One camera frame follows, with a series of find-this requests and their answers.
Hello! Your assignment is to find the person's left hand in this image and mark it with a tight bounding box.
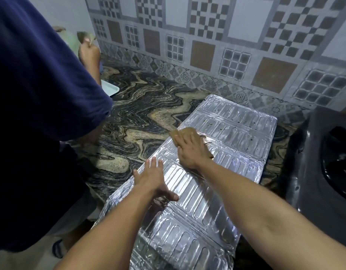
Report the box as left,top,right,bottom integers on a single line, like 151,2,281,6
133,157,179,205

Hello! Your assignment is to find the person's right hand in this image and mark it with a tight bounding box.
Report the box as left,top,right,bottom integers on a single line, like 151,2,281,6
173,129,215,170

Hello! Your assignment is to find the silver embossed foil sheet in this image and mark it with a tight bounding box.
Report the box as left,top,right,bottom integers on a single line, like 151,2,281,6
90,94,278,270

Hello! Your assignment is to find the person's right forearm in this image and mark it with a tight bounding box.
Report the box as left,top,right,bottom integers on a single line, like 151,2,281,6
194,160,346,270

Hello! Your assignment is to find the person's left forearm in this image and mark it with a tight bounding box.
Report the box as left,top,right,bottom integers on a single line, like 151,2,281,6
53,194,162,270

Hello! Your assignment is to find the white plastic tray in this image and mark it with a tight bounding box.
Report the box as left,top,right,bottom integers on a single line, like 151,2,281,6
101,79,119,97

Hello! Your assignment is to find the black gas stove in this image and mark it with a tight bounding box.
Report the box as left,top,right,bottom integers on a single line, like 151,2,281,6
282,106,346,222

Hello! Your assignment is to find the brown cloth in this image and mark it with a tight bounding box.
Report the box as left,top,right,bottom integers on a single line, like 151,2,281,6
77,31,96,45

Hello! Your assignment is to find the pale green plate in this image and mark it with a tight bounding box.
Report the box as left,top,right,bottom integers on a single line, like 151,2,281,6
53,26,80,54

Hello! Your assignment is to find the black stove burner ring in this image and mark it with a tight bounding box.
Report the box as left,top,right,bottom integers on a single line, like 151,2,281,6
321,126,346,200

